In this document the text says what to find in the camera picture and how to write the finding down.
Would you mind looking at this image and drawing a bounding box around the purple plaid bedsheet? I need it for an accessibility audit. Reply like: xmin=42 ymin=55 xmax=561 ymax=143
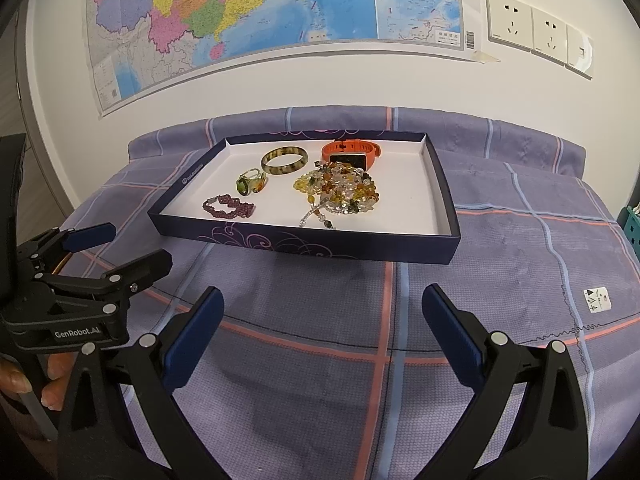
xmin=60 ymin=105 xmax=640 ymax=480

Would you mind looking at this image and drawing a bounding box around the white wall socket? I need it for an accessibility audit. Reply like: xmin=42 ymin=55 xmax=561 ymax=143
xmin=486 ymin=0 xmax=535 ymax=51
xmin=531 ymin=7 xmax=570 ymax=64

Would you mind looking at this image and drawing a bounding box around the mixed stone bead necklace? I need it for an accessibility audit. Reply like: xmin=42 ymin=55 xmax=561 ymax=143
xmin=314 ymin=160 xmax=383 ymax=211

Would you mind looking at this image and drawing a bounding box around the dark purple cardboard box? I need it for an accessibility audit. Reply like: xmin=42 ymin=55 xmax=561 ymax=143
xmin=146 ymin=131 xmax=462 ymax=265

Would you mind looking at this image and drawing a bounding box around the yellow bead necklace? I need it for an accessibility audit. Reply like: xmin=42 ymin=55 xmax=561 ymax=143
xmin=293 ymin=171 xmax=327 ymax=197

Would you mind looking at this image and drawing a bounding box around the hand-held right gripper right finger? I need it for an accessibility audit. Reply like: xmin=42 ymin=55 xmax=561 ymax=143
xmin=421 ymin=282 xmax=591 ymax=480

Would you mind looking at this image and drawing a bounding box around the amber bangle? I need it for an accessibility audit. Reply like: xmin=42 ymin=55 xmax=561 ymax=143
xmin=261 ymin=146 xmax=308 ymax=177

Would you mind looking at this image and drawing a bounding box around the orange smartwatch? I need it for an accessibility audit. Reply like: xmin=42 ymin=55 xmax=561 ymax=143
xmin=321 ymin=139 xmax=383 ymax=169

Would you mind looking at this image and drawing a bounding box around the purple beaded bracelet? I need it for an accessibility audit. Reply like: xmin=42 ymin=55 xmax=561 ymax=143
xmin=202 ymin=194 xmax=257 ymax=221

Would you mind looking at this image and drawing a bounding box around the teal plastic basket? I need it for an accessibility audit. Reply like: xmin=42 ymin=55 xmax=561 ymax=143
xmin=616 ymin=200 xmax=640 ymax=261

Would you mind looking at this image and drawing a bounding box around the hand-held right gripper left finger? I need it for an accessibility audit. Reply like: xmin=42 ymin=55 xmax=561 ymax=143
xmin=57 ymin=286 xmax=225 ymax=480

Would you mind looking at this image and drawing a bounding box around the person's left hand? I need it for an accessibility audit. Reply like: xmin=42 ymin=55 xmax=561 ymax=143
xmin=0 ymin=352 xmax=78 ymax=409

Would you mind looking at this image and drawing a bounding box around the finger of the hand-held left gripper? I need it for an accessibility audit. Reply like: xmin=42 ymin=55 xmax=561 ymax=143
xmin=17 ymin=223 xmax=117 ymax=273
xmin=42 ymin=249 xmax=173 ymax=303

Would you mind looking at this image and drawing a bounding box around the white fabric label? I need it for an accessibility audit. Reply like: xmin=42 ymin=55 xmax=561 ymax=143
xmin=584 ymin=286 xmax=612 ymax=314

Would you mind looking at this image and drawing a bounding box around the colourful wall map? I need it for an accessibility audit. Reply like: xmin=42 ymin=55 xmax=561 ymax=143
xmin=85 ymin=0 xmax=501 ymax=118

